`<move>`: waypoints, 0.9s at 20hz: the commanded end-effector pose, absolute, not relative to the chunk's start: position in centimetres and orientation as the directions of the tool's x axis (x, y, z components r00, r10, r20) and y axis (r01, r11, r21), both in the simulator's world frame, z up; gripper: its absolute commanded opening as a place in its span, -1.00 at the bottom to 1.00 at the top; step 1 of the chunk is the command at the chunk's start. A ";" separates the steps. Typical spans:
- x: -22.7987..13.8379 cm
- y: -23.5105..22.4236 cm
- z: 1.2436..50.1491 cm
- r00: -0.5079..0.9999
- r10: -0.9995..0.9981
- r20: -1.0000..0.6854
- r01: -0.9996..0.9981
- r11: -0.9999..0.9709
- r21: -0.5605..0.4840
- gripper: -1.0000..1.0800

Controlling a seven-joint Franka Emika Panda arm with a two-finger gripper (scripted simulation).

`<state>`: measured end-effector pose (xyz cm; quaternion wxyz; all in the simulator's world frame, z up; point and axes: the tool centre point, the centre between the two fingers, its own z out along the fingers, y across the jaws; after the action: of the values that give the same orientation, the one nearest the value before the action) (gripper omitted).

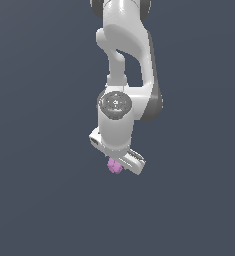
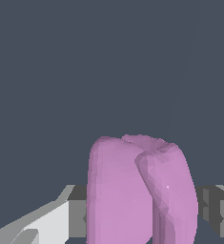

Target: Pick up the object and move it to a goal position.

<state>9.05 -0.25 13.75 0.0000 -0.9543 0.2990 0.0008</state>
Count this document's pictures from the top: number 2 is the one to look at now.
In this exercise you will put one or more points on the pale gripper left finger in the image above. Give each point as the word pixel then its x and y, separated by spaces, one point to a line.
pixel 50 219

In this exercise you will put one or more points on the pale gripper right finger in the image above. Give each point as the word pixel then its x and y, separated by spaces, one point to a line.
pixel 216 209

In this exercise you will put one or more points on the pink rounded block object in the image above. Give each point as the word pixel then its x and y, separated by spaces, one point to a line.
pixel 123 193

